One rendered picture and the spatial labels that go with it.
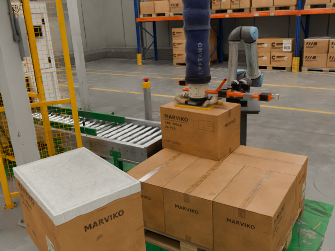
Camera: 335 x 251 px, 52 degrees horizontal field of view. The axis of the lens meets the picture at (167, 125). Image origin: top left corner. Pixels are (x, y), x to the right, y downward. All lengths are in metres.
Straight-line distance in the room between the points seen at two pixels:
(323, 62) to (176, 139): 7.26
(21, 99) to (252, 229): 2.00
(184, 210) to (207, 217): 0.18
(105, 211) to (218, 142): 1.50
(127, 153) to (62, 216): 1.87
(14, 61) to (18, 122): 0.49
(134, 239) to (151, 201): 0.97
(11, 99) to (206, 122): 1.55
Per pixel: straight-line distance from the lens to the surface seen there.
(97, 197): 1.50
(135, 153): 3.17
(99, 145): 3.45
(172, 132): 3.05
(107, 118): 4.07
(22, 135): 3.02
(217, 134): 2.79
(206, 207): 2.38
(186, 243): 2.65
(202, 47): 2.88
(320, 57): 9.87
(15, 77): 2.93
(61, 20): 3.30
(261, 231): 2.29
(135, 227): 1.67
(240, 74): 3.67
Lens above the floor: 1.75
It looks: 18 degrees down
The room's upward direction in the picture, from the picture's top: 3 degrees counter-clockwise
